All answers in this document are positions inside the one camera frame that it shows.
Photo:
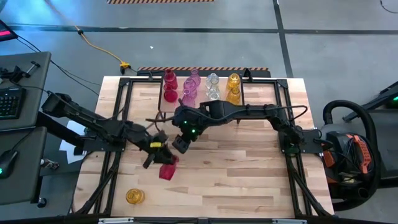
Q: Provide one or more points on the yellow ribbed glass vase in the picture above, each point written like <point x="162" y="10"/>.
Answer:
<point x="234" y="96"/>

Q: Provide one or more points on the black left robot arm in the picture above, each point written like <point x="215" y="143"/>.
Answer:
<point x="93" y="119"/>

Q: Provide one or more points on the black computer mouse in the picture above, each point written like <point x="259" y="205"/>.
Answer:
<point x="7" y="161"/>

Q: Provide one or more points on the black equipment stand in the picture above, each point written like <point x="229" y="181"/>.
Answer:
<point x="385" y="96"/>

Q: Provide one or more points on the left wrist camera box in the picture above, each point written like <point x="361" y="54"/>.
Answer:
<point x="161" y="137"/>

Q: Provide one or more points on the black keyboard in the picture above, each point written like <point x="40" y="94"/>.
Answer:
<point x="11" y="102"/>

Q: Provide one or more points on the pink twisted glass bottle vase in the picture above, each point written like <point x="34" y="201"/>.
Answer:
<point x="195" y="74"/>

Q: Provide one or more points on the red flared square glass vase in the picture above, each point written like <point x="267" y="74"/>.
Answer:
<point x="168" y="172"/>

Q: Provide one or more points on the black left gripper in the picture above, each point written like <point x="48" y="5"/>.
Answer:
<point x="160" y="152"/>

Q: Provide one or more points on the silver metal bracket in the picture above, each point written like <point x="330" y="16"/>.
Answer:
<point x="289" y="221"/>
<point x="116" y="221"/>

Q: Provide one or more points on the red ribbed cylinder glass vase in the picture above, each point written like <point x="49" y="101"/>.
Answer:
<point x="170" y="95"/>

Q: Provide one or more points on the white paper sheet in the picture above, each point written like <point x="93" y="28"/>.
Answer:
<point x="70" y="152"/>

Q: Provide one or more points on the black desk clamp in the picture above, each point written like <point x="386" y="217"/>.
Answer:
<point x="17" y="74"/>

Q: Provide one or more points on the clear faceted glass vase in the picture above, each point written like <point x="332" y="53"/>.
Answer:
<point x="210" y="88"/>

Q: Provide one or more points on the black caster wheel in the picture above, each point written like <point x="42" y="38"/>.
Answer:
<point x="42" y="203"/>

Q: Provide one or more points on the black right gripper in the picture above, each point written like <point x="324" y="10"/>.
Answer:
<point x="189" y="119"/>

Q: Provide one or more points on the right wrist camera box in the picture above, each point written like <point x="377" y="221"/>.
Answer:
<point x="181" y="144"/>

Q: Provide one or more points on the small black monitor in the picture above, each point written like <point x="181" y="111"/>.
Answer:
<point x="6" y="31"/>

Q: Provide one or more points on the grey desk top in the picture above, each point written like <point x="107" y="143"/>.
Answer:
<point x="25" y="180"/>
<point x="37" y="77"/>

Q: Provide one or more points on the small dark bottle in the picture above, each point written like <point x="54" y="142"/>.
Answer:
<point x="49" y="164"/>

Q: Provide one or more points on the black table rig frame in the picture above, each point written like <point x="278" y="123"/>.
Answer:
<point x="171" y="221"/>

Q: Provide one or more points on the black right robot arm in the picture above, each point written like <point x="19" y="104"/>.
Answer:
<point x="248" y="110"/>

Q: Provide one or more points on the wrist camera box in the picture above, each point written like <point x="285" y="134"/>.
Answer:
<point x="161" y="137"/>
<point x="181" y="144"/>

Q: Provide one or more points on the dark red glass vase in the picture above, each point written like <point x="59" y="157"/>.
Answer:
<point x="170" y="77"/>

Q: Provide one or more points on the black orange shop vacuum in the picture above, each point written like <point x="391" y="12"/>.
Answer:
<point x="362" y="154"/>

